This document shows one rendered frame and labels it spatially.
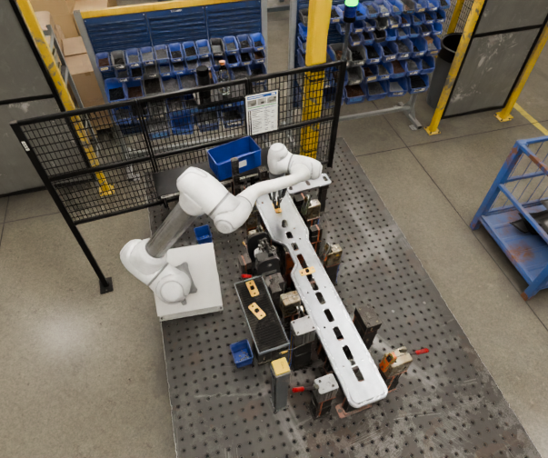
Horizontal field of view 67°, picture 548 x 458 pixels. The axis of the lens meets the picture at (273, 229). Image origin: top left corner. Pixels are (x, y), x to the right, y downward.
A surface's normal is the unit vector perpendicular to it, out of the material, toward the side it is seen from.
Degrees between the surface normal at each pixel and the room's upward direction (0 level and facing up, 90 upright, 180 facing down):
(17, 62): 91
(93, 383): 0
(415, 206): 0
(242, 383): 0
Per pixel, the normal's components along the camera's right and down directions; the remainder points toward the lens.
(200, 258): 0.14, 0.06
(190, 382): 0.00, -0.65
